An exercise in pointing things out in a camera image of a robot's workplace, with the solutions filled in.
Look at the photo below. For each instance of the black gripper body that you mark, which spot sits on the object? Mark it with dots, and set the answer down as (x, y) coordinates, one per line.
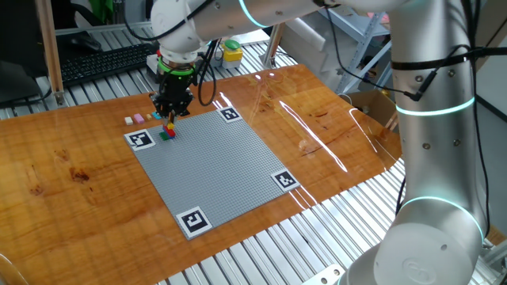
(175, 89)

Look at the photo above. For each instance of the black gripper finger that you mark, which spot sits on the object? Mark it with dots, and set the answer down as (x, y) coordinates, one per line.
(183, 109)
(162, 109)

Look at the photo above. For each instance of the yellow Lego brick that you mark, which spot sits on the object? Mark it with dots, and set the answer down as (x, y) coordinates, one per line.
(170, 126)

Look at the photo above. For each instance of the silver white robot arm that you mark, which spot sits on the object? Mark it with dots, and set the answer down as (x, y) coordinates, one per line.
(431, 158)

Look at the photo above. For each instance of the cyan Lego brick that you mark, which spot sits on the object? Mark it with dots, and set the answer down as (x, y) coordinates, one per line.
(155, 116)

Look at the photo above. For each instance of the red Lego brick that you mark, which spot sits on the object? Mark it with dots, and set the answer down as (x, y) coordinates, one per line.
(169, 133)

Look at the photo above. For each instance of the pink Lego brick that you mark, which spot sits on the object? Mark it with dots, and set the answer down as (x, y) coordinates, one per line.
(139, 118)

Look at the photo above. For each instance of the green Lego brick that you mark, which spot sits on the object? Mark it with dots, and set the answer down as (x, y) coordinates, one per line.
(162, 136)

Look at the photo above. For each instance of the white Lego brick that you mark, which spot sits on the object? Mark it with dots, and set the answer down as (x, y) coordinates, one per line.
(128, 120)

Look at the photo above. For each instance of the gray studded Lego baseplate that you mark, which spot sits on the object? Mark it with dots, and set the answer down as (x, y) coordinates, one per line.
(214, 166)

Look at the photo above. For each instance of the black white fiducial tag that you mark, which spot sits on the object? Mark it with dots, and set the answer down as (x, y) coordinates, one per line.
(194, 223)
(139, 139)
(230, 114)
(285, 180)

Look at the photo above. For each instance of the yellow green container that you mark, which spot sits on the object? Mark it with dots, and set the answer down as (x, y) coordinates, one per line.
(231, 55)

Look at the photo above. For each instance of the black computer keyboard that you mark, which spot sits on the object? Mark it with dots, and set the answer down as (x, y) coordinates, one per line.
(103, 61)

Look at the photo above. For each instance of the green fabric piece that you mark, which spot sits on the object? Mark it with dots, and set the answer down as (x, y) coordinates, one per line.
(101, 10)

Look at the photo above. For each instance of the white foam block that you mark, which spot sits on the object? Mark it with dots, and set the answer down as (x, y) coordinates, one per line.
(305, 43)

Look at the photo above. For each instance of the wood grain table mat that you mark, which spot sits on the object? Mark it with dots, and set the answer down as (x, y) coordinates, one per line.
(79, 221)

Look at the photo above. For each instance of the black computer monitor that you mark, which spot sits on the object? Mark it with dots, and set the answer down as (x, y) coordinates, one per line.
(20, 39)

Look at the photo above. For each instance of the gray metal shelf rack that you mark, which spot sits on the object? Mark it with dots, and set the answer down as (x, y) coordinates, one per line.
(356, 27)

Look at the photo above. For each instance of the brown cardboard box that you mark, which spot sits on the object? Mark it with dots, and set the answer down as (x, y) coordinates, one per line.
(376, 107)

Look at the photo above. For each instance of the white metal mounting plate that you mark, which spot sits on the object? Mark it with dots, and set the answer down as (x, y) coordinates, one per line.
(325, 277)

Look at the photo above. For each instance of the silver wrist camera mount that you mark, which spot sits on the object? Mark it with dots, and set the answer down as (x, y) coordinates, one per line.
(152, 65)

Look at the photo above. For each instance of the wooden frame post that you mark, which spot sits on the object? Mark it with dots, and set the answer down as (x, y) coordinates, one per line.
(49, 47)
(274, 43)

